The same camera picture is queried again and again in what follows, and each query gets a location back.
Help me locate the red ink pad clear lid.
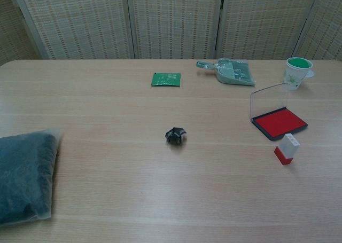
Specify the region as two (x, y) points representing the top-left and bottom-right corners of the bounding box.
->
(250, 82), (308, 142)

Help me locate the woven folding screen panel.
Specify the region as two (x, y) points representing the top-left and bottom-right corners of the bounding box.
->
(215, 0), (320, 61)
(0, 0), (37, 61)
(6, 0), (136, 60)
(291, 0), (342, 61)
(125, 0), (224, 60)

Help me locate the grey-green dustpan in plastic wrap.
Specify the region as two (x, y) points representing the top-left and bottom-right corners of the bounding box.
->
(196, 58), (257, 87)

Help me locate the green flat packet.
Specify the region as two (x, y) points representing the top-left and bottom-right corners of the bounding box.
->
(151, 72), (182, 88)

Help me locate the white stamp with red base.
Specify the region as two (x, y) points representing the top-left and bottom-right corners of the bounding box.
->
(274, 133), (299, 166)

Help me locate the plastic bag of dark granules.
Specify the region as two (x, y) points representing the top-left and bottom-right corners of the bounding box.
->
(0, 128), (63, 225)

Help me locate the paper cup with green inside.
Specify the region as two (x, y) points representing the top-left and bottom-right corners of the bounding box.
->
(282, 57), (313, 92)

